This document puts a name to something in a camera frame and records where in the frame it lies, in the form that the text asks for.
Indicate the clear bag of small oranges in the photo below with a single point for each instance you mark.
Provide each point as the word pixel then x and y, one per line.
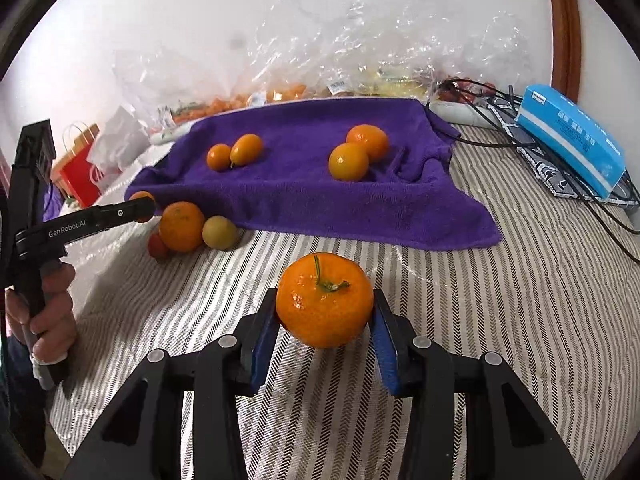
pixel 280 60

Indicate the tangerine with green stem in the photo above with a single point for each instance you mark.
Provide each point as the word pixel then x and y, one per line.
pixel 324 305

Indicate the dark checkered cloth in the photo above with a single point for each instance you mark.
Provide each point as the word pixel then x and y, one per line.
pixel 545 170

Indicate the person's left hand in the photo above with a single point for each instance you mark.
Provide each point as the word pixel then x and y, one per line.
pixel 57 310

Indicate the purple plush toy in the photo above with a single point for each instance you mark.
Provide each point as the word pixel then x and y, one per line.
pixel 52 202

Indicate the blue tissue box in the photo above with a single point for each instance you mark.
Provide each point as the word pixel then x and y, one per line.
pixel 570 135

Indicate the red paper bag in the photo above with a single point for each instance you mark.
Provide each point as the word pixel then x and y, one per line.
pixel 80 180

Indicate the oval orange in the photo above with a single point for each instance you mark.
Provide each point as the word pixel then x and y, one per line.
pixel 246 149

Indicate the white plastic bag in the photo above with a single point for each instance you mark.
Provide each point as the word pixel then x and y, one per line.
pixel 117 140

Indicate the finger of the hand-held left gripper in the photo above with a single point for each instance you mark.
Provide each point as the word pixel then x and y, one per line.
pixel 130 211

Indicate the person's left forearm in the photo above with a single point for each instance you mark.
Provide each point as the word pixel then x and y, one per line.
pixel 20 410

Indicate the red cherry tomato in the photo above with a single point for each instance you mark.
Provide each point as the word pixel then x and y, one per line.
pixel 157 246

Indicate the purple towel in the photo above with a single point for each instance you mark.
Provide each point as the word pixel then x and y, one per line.
pixel 310 200

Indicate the striped mattress cover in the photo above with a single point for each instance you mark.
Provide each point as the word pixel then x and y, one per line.
pixel 500 335

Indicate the brown-green kiwi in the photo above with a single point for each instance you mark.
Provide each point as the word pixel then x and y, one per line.
pixel 220 232

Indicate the brown wooden door frame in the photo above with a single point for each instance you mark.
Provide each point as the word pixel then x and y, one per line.
pixel 565 25

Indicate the large tangerine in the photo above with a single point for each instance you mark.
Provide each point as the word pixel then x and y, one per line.
pixel 181 226

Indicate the clear bag of tangerines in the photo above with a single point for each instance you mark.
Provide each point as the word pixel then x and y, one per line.
pixel 150 85

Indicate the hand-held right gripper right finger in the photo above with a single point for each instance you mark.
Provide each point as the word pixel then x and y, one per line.
pixel 385 350

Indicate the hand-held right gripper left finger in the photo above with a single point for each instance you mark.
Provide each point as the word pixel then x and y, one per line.
pixel 262 345

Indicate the smooth small orange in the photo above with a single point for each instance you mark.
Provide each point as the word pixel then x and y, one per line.
pixel 348 161

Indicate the clear bag of red tomatoes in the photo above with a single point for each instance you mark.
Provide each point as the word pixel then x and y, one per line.
pixel 475 60

